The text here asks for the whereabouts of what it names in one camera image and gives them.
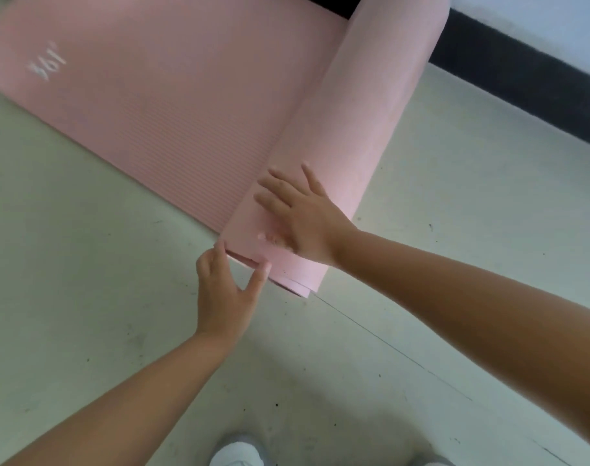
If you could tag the person's right hand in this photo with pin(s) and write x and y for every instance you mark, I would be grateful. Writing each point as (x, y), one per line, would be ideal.
(309, 223)

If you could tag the person's left hand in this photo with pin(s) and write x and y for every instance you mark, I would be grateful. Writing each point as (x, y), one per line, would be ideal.
(222, 305)

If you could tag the person's right middle finger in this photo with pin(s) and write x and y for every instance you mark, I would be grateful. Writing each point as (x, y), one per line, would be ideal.
(277, 186)

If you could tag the person's right thumb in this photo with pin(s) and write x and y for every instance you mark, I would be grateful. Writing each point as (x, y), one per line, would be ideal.
(277, 239)

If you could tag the person's left thumb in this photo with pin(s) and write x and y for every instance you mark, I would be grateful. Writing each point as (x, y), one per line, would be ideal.
(257, 283)

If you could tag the person's right little finger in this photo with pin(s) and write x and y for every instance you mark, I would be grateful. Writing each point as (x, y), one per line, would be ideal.
(314, 179)

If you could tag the pink yoga mat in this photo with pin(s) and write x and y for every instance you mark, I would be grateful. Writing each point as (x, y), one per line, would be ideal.
(188, 92)

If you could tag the person's left forearm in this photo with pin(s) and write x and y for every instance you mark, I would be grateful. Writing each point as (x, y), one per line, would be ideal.
(130, 407)

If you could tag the person's right forearm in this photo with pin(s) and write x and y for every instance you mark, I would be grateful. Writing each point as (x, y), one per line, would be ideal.
(470, 315)

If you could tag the white shoe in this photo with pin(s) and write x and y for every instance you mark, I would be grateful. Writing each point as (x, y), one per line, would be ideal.
(433, 461)
(239, 451)

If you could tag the black baseboard strip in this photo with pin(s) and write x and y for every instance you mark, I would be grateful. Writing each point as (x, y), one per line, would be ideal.
(518, 77)

